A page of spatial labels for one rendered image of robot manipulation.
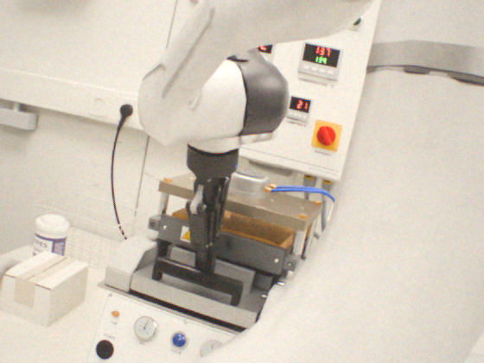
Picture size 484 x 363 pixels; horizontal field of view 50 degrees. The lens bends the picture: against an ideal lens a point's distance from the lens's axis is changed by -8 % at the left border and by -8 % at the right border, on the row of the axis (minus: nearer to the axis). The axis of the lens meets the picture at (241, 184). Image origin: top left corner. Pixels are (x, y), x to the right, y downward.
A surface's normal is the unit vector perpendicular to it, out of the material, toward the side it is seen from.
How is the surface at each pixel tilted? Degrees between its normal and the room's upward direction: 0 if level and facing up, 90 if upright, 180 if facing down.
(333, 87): 90
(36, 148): 90
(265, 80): 56
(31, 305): 90
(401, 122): 86
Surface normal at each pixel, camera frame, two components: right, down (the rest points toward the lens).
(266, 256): -0.29, 0.12
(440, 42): -0.62, -0.05
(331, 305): -0.69, -0.56
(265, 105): 0.34, 0.27
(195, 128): 0.37, 0.61
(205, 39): -0.63, 0.47
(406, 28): -0.92, -0.21
